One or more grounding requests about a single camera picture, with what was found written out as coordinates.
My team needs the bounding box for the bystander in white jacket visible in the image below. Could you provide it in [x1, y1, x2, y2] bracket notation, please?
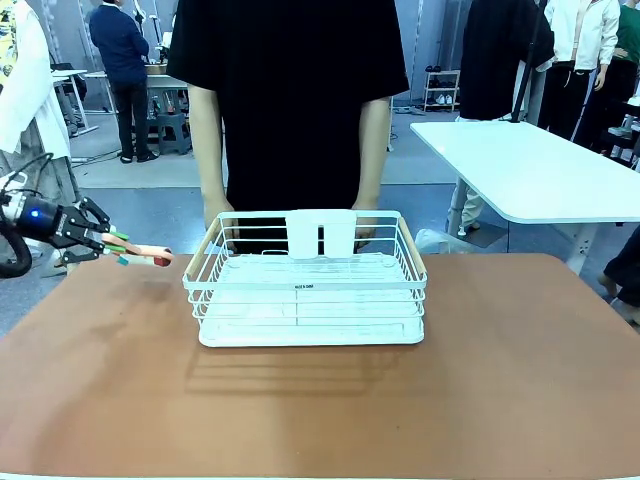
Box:
[0, 0, 84, 211]

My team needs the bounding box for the white background workbench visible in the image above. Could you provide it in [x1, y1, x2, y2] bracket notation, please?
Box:
[83, 69, 190, 117]

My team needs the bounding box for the black stand pole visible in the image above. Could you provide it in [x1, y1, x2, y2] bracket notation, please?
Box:
[508, 0, 547, 126]

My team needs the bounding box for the person's left hand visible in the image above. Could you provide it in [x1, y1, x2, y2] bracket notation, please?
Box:
[351, 196, 382, 252]

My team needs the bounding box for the white wire dish basket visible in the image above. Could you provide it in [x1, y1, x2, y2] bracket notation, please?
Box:
[182, 209, 429, 349]

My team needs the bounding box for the white plastic cutlery holder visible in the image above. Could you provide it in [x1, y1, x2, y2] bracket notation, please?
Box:
[285, 209, 359, 260]

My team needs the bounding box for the person's right forearm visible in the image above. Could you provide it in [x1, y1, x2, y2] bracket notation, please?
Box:
[186, 82, 232, 204]

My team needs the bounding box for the seated bystander's dark leg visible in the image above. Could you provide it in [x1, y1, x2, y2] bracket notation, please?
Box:
[597, 238, 640, 327]

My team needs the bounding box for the person's right hand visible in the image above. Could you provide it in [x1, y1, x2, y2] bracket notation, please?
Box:
[202, 196, 237, 252]

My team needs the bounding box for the bystander in black shirt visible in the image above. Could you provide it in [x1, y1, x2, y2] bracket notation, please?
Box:
[447, 0, 557, 237]

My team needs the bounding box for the bystander in navy jacket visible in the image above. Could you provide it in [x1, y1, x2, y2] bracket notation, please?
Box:
[88, 0, 161, 165]

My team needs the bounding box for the bystander in cream jacket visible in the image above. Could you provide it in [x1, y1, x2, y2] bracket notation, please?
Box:
[537, 0, 622, 142]

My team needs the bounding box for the small white desk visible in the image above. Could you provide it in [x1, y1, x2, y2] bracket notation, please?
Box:
[49, 68, 100, 135]

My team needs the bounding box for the grey step stool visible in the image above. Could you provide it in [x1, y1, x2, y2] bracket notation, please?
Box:
[156, 111, 194, 157]

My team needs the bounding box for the bystander in green shirt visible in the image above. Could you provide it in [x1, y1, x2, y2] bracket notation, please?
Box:
[574, 3, 640, 154]

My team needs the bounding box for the person's left forearm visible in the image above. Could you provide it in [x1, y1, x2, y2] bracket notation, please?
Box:
[349, 93, 393, 207]

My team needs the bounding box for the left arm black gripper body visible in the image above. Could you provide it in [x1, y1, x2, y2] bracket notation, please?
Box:
[17, 198, 84, 250]

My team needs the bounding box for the shoe rack with shoes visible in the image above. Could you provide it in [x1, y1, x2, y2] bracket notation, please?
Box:
[422, 68, 462, 114]

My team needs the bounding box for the white side table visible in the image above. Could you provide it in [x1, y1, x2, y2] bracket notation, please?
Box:
[409, 119, 640, 277]

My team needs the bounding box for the person's black t-shirt torso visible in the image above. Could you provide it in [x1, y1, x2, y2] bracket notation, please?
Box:
[165, 0, 411, 254]

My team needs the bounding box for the clear plastic bag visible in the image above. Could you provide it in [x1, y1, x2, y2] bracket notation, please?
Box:
[414, 227, 474, 256]

